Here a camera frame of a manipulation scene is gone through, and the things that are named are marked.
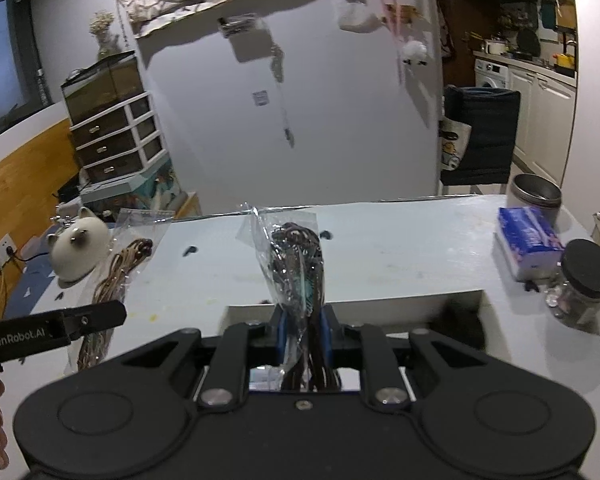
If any bagged dark brown cord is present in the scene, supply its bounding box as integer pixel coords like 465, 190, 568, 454
235, 202, 334, 394

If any bagged tan cord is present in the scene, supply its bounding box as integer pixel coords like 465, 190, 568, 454
64, 206, 176, 373

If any black sock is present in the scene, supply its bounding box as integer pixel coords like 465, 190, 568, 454
426, 290, 486, 350

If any cream cat shaped lamp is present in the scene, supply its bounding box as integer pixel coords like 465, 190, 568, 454
46, 206, 110, 283

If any white tray box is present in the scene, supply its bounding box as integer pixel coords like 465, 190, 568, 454
199, 288, 512, 401

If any white drawer cabinet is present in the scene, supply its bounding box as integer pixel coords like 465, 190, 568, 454
70, 92, 168, 183

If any white tote bag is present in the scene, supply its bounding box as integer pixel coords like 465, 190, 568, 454
439, 117, 471, 171

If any blue tissue pack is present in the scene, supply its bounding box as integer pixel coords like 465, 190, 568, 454
495, 206, 564, 282

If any glass terrarium tank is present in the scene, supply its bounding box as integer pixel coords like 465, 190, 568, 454
60, 51, 145, 125

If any grey metal pot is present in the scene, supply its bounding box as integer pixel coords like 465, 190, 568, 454
506, 174, 562, 226

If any black chair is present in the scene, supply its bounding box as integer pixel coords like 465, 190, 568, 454
440, 86, 521, 186

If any glass jar black lid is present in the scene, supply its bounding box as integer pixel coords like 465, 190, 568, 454
545, 238, 600, 327

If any white fluffy sheep toy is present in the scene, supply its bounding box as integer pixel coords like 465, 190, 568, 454
401, 39, 429, 65

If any dried flower vase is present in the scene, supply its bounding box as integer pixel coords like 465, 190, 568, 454
88, 11, 121, 61

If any white washing machine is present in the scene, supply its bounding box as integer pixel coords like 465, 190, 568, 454
475, 58, 508, 89

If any wall power socket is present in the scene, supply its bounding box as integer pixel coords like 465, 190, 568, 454
0, 234, 17, 272

